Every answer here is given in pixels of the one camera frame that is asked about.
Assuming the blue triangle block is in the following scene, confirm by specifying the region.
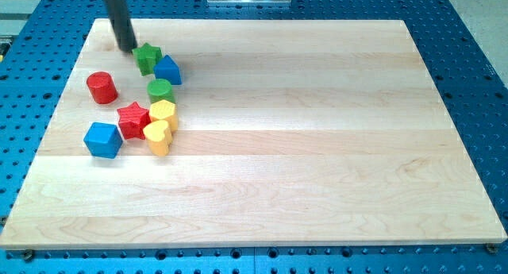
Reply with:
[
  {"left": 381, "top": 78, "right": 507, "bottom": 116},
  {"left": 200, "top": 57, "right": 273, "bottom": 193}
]
[{"left": 153, "top": 56, "right": 182, "bottom": 85}]

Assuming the wooden board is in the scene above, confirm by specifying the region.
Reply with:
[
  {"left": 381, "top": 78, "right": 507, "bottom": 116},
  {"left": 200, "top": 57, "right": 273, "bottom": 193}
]
[{"left": 1, "top": 19, "right": 506, "bottom": 249}]

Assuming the yellow hexagon block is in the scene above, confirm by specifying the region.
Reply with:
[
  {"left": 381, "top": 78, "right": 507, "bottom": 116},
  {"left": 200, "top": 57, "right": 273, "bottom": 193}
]
[{"left": 148, "top": 99, "right": 179, "bottom": 132}]

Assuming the yellow heart block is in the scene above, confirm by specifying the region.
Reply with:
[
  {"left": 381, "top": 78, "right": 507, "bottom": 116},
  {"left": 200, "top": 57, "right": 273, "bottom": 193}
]
[{"left": 143, "top": 120, "right": 172, "bottom": 156}]

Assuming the green cylinder block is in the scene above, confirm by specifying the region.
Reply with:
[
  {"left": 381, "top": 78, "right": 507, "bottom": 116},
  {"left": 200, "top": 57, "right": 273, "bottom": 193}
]
[{"left": 147, "top": 79, "right": 175, "bottom": 103}]

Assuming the red star block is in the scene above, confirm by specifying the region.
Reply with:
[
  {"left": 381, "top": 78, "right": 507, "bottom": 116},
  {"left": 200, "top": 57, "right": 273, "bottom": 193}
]
[{"left": 117, "top": 102, "right": 151, "bottom": 140}]

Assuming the green star block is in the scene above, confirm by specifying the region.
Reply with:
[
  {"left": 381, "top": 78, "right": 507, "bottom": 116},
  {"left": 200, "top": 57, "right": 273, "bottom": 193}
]
[{"left": 132, "top": 43, "right": 162, "bottom": 76}]

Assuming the blue cube block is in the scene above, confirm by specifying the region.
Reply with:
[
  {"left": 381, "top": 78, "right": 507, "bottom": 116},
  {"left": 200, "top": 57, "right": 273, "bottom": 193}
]
[{"left": 83, "top": 122, "right": 123, "bottom": 159}]

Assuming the red cylinder block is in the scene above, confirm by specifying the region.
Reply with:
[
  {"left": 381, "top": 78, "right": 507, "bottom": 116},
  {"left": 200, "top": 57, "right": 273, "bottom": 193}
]
[{"left": 86, "top": 71, "right": 118, "bottom": 104}]

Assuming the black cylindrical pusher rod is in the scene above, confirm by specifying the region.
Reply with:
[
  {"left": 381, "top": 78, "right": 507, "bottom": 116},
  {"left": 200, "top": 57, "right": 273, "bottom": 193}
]
[{"left": 103, "top": 0, "right": 137, "bottom": 53}]

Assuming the left board clamp screw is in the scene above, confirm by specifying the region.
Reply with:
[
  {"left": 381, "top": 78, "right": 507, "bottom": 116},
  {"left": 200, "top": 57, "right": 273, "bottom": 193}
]
[{"left": 21, "top": 249, "right": 35, "bottom": 262}]

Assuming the board clamp screw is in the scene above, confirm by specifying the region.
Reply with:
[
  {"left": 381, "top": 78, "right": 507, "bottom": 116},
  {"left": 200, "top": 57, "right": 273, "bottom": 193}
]
[
  {"left": 21, "top": 249, "right": 35, "bottom": 262},
  {"left": 484, "top": 243, "right": 498, "bottom": 254}
]

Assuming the right board clamp screw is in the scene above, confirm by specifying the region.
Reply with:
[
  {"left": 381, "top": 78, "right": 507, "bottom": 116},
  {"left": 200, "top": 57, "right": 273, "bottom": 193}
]
[{"left": 484, "top": 243, "right": 498, "bottom": 254}]

